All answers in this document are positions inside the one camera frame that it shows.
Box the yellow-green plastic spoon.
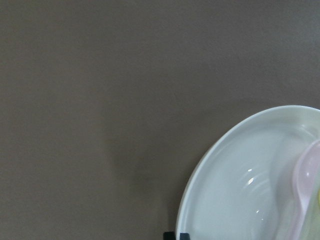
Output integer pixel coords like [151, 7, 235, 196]
[317, 189, 320, 208]

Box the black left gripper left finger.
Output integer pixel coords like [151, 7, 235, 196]
[163, 232, 175, 240]

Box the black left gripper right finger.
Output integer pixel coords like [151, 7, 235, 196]
[179, 232, 191, 240]

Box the white round plate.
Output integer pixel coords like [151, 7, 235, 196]
[175, 105, 320, 240]

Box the pink plastic spoon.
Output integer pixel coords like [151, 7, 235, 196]
[273, 139, 320, 240]

